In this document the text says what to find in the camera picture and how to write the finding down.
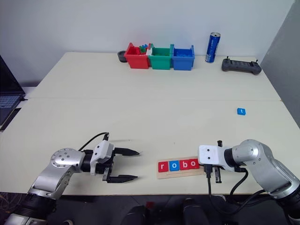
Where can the dark laptop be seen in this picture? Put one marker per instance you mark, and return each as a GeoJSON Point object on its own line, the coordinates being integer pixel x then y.
{"type": "Point", "coordinates": [7, 84]}

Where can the red letter r tile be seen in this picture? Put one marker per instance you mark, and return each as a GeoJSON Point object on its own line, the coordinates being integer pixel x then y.
{"type": "Point", "coordinates": [162, 166]}

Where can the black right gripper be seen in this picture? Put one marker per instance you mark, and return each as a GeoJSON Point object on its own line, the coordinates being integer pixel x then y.
{"type": "Point", "coordinates": [218, 174]}

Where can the green toy brick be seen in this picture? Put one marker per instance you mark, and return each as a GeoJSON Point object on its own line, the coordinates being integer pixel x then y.
{"type": "Point", "coordinates": [143, 48]}

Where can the wooden letter tray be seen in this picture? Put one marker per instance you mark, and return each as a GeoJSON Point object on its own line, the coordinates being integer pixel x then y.
{"type": "Point", "coordinates": [178, 174]}

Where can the white toy piece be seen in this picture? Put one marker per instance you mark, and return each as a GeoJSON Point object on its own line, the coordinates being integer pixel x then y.
{"type": "Point", "coordinates": [149, 52]}

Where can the blue plastic bin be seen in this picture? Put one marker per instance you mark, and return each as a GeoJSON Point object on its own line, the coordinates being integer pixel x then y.
{"type": "Point", "coordinates": [182, 63]}

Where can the red letter b tile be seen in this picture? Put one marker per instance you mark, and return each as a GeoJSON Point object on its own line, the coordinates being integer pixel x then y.
{"type": "Point", "coordinates": [185, 164]}

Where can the grey handheld controller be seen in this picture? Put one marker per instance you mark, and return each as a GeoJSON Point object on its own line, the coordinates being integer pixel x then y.
{"type": "Point", "coordinates": [241, 66]}

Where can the blue drink can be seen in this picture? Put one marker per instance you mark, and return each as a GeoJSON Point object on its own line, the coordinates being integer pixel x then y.
{"type": "Point", "coordinates": [212, 48]}

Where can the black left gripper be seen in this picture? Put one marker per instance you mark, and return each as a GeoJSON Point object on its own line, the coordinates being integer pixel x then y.
{"type": "Point", "coordinates": [100, 168]}

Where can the red letter o tile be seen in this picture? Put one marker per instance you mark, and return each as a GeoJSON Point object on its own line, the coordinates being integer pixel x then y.
{"type": "Point", "coordinates": [193, 163]}

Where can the black round holder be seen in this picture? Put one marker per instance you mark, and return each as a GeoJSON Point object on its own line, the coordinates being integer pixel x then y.
{"type": "Point", "coordinates": [121, 57]}

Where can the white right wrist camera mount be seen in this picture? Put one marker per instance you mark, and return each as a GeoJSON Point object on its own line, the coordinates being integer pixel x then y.
{"type": "Point", "coordinates": [209, 154]}

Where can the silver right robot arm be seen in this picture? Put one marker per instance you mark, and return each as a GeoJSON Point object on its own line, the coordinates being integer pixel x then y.
{"type": "Point", "coordinates": [260, 161]}

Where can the red plastic bin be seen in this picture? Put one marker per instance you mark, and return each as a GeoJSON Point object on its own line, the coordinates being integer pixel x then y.
{"type": "Point", "coordinates": [138, 61]}

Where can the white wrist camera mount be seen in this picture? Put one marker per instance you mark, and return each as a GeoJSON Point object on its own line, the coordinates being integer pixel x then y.
{"type": "Point", "coordinates": [100, 150]}
{"type": "Point", "coordinates": [209, 154]}

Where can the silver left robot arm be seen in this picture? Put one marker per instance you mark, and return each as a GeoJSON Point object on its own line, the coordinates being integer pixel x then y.
{"type": "Point", "coordinates": [58, 161]}

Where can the green plastic bin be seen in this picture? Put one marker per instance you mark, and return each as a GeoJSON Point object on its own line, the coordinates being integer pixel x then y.
{"type": "Point", "coordinates": [160, 62]}

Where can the dark rounded shape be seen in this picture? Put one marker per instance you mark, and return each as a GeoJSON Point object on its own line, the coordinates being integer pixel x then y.
{"type": "Point", "coordinates": [193, 212]}
{"type": "Point", "coordinates": [136, 216]}

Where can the blue letter t tile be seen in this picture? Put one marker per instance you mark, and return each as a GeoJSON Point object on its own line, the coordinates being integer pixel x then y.
{"type": "Point", "coordinates": [241, 111]}

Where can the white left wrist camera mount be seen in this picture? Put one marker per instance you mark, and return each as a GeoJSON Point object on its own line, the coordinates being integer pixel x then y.
{"type": "Point", "coordinates": [100, 150]}

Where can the blue letter o tile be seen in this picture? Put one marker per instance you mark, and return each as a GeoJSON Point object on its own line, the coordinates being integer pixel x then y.
{"type": "Point", "coordinates": [174, 165]}

